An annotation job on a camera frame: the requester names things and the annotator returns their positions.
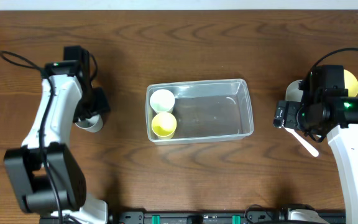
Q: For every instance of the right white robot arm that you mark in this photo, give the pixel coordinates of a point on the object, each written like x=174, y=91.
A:
x=324, y=106

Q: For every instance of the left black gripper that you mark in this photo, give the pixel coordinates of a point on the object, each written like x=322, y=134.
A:
x=97, y=104

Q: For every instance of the clear plastic storage box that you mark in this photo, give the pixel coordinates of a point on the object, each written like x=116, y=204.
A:
x=206, y=111

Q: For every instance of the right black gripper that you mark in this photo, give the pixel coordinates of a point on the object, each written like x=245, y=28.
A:
x=284, y=113

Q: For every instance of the white plastic cup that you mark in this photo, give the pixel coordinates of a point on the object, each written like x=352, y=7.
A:
x=162, y=101

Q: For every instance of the yellow plastic bowl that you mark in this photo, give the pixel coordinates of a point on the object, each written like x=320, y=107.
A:
x=351, y=83

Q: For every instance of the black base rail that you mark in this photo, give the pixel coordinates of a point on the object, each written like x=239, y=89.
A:
x=189, y=218

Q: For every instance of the grey plastic bowl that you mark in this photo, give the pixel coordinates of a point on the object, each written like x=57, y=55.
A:
x=293, y=93

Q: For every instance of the yellow plastic cup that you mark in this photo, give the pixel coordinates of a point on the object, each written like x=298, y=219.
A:
x=164, y=125

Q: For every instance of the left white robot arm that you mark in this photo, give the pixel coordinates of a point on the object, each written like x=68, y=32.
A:
x=45, y=177

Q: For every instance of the grey plastic cup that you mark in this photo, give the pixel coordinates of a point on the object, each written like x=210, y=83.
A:
x=93, y=124

